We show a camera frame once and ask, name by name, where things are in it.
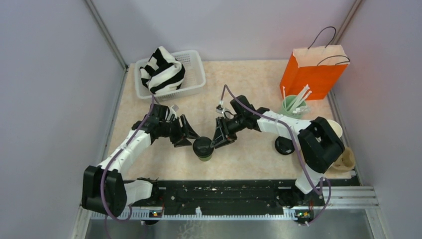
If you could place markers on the black lid on table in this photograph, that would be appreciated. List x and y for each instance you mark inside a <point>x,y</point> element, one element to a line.
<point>284,146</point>

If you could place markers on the white plastic basket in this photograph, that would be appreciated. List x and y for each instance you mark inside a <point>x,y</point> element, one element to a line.
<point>194,80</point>

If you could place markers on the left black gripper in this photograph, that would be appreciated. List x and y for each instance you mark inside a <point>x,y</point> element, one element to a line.
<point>188,131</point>

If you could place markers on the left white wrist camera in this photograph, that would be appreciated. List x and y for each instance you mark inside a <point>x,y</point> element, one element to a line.
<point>172,113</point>

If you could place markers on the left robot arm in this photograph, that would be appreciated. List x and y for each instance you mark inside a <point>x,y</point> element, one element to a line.
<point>104,189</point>

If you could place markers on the white wrapped straws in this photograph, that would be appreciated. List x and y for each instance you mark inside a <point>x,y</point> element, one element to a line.
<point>302,95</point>

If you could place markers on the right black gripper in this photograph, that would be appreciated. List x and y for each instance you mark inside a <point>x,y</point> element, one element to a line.
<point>219,140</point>

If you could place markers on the cardboard cup carrier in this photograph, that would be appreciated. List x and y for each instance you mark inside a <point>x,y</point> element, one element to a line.
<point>346,162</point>

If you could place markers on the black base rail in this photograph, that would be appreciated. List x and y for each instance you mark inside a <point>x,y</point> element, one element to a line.
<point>220,197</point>

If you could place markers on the stack of paper cups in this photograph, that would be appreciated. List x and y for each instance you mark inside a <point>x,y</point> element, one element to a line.
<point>336,127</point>

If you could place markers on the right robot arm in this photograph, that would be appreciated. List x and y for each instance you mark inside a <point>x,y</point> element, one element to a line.
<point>315,141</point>

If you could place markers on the green straw holder cup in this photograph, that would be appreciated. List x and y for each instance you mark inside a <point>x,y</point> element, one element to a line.
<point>291,109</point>

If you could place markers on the black white striped cloth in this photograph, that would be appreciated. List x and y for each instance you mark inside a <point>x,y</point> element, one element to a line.
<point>163,73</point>

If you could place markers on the green paper coffee cup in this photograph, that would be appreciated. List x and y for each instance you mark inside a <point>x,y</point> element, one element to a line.
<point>204,157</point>

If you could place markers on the orange paper bag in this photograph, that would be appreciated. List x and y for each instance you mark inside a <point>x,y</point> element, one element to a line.
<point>318,67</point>

